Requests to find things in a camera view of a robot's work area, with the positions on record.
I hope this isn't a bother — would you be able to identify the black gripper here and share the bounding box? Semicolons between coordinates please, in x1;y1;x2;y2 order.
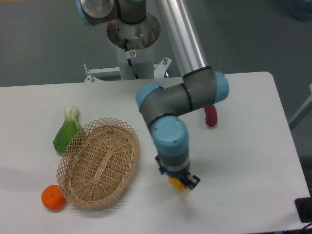
155;156;200;191

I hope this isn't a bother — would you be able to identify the yellow mango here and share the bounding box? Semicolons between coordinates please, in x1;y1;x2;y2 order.
168;177;185;191

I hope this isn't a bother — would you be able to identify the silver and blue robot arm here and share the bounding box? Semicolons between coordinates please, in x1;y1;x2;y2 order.
76;0;229;190

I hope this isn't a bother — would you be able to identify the purple sweet potato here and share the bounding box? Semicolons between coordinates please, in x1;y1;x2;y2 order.
204;105;218;127

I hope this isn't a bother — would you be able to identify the oval wicker basket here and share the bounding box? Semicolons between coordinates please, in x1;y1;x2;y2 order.
57;118;140;208

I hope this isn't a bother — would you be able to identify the black device at table edge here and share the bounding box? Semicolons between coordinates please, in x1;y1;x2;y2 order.
294;197;312;223

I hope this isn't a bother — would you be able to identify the green bok choy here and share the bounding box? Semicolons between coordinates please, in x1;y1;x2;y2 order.
53;105;81;153

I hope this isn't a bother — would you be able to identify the orange tangerine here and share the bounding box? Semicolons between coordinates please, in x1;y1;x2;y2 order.
41;185;66;211

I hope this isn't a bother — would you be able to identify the white metal mounting bracket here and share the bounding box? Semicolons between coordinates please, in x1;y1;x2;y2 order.
84;57;173;82

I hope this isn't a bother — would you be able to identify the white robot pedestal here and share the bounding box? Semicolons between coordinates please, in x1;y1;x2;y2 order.
107;13;161;79

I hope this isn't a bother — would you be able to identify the black cable on pedestal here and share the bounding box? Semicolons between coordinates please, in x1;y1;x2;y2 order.
124;38;140;80

